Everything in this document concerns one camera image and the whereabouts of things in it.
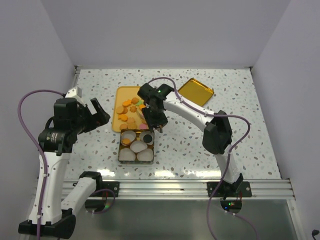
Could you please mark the white paper cup top left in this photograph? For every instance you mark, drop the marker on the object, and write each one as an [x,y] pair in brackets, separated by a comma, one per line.
[129,135]

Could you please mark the white paper cup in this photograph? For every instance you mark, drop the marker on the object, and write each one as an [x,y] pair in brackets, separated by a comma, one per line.
[129,135]
[138,146]
[126,155]
[146,155]
[144,133]

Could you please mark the orange flower cookie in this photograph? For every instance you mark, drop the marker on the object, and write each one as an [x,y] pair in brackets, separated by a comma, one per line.
[125,141]

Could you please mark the aluminium rail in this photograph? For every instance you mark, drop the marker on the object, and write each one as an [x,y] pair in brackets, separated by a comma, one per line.
[187,189]

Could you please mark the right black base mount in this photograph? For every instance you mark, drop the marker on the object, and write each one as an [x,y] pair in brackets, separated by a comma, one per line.
[226,190]

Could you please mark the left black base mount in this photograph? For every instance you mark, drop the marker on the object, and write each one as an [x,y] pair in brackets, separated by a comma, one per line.
[109,189]

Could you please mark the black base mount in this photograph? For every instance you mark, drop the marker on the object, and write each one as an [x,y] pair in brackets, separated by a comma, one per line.
[226,190]
[109,189]

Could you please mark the white paper cup top right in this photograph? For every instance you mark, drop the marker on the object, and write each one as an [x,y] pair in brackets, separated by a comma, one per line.
[144,133]

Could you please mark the white paper cup centre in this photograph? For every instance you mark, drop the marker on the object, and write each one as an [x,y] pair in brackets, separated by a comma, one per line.
[138,146]

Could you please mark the pink round cookie lower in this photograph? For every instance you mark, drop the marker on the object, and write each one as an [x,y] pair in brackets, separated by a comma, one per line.
[142,126]

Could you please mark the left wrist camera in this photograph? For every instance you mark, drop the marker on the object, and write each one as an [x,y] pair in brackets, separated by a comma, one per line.
[74,92]

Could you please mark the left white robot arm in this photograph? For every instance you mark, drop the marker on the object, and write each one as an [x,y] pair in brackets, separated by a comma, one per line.
[52,215]

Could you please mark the yellow plastic tray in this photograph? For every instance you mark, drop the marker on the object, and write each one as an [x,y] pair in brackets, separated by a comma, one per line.
[127,104]

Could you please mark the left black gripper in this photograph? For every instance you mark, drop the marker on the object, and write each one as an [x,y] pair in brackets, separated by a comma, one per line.
[102,117]

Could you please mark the gold tin lid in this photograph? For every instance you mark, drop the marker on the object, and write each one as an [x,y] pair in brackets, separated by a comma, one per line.
[196,92]

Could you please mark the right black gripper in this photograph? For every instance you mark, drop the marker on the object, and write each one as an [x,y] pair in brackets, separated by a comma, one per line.
[151,121]

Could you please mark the white paper cup bottom left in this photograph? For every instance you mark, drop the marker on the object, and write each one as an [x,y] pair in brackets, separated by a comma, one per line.
[126,155]

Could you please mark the green gold cookie tin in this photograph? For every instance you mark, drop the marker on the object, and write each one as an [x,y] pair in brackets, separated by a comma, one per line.
[136,162]

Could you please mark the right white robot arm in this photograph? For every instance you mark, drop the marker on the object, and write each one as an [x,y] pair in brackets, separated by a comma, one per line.
[216,128]

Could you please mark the black sandwich cookie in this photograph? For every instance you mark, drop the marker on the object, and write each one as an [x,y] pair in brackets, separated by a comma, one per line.
[147,138]

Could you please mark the white paper cup bottom right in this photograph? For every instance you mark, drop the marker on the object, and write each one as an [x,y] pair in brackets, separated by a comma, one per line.
[146,155]

